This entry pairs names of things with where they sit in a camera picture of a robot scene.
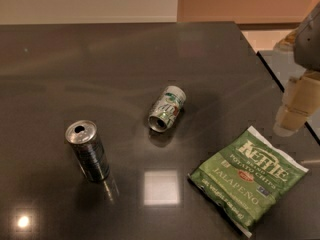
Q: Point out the green Kettle jalapeno chips bag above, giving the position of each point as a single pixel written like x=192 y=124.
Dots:
x=247 y=177

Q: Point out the green white 7up can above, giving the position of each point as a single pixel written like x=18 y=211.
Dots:
x=166 y=109

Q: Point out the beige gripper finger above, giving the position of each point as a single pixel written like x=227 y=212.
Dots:
x=300 y=100
x=286 y=44

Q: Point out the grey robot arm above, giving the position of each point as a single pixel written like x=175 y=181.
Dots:
x=306 y=51

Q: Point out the tall dark silver can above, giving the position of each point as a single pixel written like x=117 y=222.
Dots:
x=86 y=144

